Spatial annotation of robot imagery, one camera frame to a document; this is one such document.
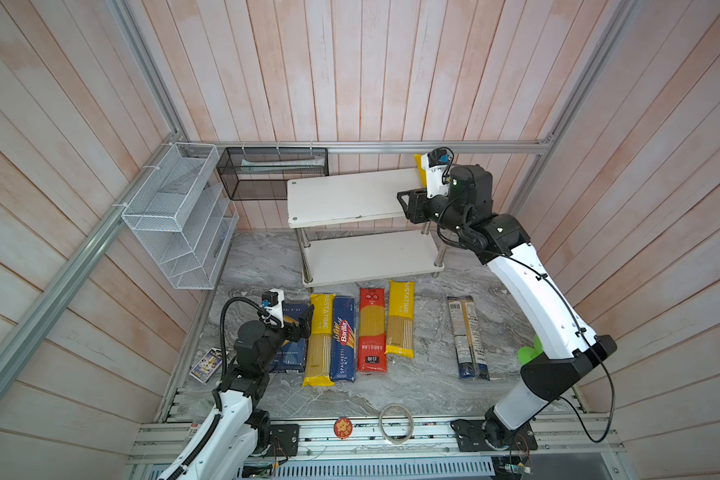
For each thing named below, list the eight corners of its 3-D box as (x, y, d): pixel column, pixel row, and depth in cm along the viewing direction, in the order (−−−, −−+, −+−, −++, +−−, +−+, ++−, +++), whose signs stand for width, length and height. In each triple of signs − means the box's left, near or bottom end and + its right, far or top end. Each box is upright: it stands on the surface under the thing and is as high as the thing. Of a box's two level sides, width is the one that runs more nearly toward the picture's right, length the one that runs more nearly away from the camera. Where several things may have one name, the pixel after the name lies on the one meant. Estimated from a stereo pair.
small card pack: (192, 377, 86) (188, 374, 84) (215, 347, 91) (212, 344, 90) (205, 385, 84) (202, 382, 82) (228, 354, 90) (226, 351, 88)
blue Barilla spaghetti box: (329, 381, 84) (328, 377, 81) (333, 301, 101) (332, 295, 98) (354, 381, 84) (354, 377, 81) (354, 301, 101) (354, 295, 98)
